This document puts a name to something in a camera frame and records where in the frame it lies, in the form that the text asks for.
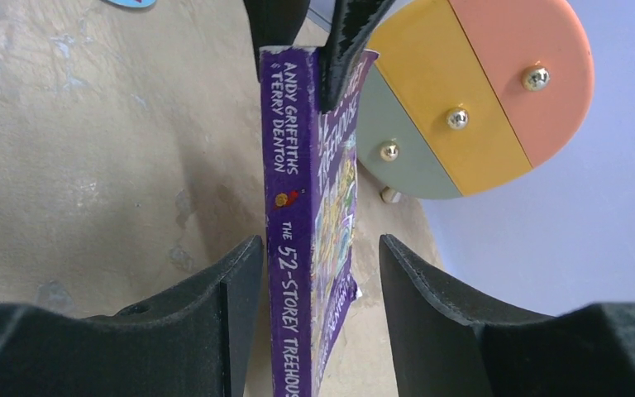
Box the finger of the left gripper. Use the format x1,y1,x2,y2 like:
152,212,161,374
243,0,310,80
319,0,394,113

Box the round white drawer cabinet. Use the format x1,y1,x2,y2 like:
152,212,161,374
357,1,594,203

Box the light blue packaged item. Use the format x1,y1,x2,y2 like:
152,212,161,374
106,0,156,9

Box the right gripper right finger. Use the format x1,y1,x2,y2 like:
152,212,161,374
380,235,635,396

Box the purple paperback book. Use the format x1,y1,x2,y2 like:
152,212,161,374
260,46,377,397

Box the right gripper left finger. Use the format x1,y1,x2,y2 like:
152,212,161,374
0,236,264,396

